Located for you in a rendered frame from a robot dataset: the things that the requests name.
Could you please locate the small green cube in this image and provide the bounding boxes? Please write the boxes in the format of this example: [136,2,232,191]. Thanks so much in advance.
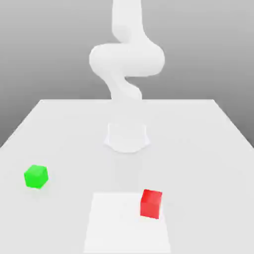
[23,164,49,190]

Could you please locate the small red cube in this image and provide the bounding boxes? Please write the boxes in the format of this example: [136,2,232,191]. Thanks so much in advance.
[139,189,163,220]

